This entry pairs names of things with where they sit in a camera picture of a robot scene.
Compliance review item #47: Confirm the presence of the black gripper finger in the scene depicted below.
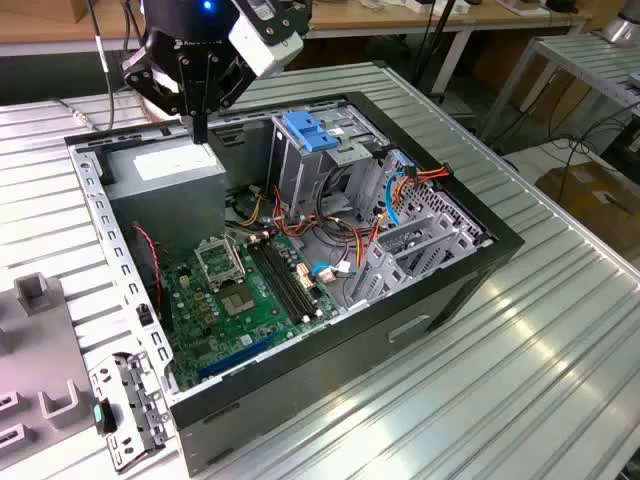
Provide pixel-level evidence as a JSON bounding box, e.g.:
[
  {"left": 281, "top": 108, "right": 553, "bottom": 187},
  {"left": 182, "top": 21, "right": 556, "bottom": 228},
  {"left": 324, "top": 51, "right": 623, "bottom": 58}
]
[
  {"left": 122, "top": 49, "right": 201, "bottom": 146},
  {"left": 199, "top": 54, "right": 257, "bottom": 146}
]

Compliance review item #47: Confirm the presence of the orange red power wire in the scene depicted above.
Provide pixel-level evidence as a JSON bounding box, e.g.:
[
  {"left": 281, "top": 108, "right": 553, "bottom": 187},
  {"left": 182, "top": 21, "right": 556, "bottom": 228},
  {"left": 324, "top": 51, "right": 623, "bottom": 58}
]
[{"left": 357, "top": 164, "right": 454, "bottom": 274}]

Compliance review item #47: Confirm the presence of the grey metal disk bay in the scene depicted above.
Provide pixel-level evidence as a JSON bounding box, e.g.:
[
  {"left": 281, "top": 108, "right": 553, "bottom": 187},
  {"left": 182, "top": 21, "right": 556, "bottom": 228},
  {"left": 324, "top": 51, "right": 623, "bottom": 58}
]
[{"left": 344, "top": 179, "right": 496, "bottom": 311}]

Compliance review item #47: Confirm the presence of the blue plastic drive latch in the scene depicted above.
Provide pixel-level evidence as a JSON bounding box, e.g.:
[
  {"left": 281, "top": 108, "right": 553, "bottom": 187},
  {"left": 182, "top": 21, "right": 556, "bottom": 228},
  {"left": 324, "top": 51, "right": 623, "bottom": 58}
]
[{"left": 282, "top": 112, "right": 341, "bottom": 155}]

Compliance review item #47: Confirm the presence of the grey metal drive cage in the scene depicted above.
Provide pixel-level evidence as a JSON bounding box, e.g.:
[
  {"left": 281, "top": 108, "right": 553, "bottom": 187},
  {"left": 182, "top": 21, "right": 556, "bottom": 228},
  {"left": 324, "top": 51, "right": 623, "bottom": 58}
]
[{"left": 269, "top": 102, "right": 391, "bottom": 221}]

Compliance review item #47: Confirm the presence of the grey power supply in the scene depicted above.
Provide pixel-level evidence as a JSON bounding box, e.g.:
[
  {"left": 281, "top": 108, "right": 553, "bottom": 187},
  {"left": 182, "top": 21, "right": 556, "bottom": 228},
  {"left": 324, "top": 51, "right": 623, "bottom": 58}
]
[{"left": 102, "top": 134, "right": 229, "bottom": 261}]

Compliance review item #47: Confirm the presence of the metal socket cover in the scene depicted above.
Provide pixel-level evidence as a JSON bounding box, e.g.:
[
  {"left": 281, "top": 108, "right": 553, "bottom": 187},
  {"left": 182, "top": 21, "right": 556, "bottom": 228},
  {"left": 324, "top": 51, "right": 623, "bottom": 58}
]
[{"left": 193, "top": 234, "right": 247, "bottom": 291}]

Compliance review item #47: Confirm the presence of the black case fan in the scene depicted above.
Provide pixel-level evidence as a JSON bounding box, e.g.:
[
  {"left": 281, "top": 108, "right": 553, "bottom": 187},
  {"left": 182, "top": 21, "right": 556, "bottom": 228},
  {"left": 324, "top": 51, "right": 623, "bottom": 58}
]
[{"left": 124, "top": 222, "right": 174, "bottom": 334}]

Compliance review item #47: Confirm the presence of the white flat box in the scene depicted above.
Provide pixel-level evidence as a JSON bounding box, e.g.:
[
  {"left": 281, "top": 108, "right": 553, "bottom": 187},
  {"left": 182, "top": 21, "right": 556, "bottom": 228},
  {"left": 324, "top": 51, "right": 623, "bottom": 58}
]
[{"left": 404, "top": 0, "right": 471, "bottom": 15}]

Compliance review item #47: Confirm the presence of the black RAM slot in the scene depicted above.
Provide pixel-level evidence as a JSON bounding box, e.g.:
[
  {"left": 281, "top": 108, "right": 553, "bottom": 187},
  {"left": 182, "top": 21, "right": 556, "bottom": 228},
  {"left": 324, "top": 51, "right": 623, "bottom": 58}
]
[
  {"left": 262, "top": 235, "right": 324, "bottom": 319},
  {"left": 248, "top": 238, "right": 309, "bottom": 325}
]

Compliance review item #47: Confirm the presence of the square CPU socket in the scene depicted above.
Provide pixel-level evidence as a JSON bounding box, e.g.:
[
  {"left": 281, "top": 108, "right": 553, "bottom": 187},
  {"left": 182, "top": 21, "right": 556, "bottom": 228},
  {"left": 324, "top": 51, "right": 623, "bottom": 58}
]
[{"left": 217, "top": 284, "right": 261, "bottom": 319}]

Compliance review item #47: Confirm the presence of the green motherboard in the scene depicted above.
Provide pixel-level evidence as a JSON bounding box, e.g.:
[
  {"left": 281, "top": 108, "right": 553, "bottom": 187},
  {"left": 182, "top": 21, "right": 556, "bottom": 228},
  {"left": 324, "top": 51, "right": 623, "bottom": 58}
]
[{"left": 160, "top": 232, "right": 341, "bottom": 394}]

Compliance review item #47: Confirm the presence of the blue expansion slot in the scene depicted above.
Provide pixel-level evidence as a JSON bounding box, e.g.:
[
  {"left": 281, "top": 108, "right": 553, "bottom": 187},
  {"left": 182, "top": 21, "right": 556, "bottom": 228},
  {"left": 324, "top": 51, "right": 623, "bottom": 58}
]
[{"left": 197, "top": 329, "right": 281, "bottom": 384}]

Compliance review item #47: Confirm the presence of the grey parts rack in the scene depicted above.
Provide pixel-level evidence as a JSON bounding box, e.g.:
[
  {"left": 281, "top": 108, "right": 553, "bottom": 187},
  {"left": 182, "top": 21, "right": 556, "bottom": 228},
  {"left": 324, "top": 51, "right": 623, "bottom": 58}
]
[{"left": 0, "top": 272, "right": 109, "bottom": 480}]

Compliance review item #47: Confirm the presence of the black open PC case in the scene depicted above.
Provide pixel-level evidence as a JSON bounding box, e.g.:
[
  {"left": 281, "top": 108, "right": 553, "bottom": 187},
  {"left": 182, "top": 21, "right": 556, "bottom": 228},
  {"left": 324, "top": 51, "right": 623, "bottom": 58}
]
[{"left": 63, "top": 90, "right": 526, "bottom": 479}]

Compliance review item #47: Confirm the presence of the black clip teal tab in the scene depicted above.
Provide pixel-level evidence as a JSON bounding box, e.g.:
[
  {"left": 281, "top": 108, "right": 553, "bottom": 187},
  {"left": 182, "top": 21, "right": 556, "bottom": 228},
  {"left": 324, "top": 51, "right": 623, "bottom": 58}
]
[{"left": 91, "top": 397, "right": 119, "bottom": 435}]

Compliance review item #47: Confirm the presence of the metal slat table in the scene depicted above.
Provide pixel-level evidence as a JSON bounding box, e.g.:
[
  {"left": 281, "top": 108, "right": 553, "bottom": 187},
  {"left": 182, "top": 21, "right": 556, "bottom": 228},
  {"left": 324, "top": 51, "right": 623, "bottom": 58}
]
[{"left": 492, "top": 32, "right": 640, "bottom": 146}]

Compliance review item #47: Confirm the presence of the brown cardboard box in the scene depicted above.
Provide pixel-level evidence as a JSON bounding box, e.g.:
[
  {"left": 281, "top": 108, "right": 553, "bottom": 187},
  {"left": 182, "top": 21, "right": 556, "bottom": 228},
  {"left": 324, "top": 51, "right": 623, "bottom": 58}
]
[{"left": 534, "top": 162, "right": 640, "bottom": 254}]

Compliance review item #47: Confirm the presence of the white camera box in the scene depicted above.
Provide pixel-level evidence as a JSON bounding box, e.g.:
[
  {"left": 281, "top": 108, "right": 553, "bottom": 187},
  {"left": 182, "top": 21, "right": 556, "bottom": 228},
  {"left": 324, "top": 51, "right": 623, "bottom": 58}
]
[{"left": 228, "top": 0, "right": 312, "bottom": 79}]

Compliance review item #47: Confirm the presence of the black cable metal connector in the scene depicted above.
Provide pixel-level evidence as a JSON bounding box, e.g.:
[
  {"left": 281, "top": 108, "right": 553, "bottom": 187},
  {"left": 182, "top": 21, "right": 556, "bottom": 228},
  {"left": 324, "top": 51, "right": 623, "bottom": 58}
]
[{"left": 52, "top": 95, "right": 99, "bottom": 132}]

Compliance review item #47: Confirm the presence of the wooden desk white frame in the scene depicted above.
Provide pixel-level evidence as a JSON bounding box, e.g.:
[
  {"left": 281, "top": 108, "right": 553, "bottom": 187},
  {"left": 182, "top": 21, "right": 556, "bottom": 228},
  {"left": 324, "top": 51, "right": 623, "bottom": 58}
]
[{"left": 0, "top": 0, "right": 594, "bottom": 96}]

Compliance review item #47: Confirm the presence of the multicoloured wire bundle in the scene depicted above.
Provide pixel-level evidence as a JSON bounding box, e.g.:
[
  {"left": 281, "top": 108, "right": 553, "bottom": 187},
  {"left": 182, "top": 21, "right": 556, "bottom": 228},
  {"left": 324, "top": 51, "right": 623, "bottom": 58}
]
[{"left": 224, "top": 184, "right": 381, "bottom": 274}]

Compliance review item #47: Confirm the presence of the red twisted fan wire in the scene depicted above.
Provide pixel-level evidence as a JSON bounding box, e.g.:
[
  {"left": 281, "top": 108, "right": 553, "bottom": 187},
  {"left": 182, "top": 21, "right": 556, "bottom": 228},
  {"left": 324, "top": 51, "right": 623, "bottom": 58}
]
[{"left": 130, "top": 223, "right": 165, "bottom": 307}]

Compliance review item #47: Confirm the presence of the metal expansion bracket latch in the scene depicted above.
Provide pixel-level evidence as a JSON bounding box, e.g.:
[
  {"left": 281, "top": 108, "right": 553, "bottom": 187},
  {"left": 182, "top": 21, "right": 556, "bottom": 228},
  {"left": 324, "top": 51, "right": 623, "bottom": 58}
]
[{"left": 88, "top": 349, "right": 174, "bottom": 474}]

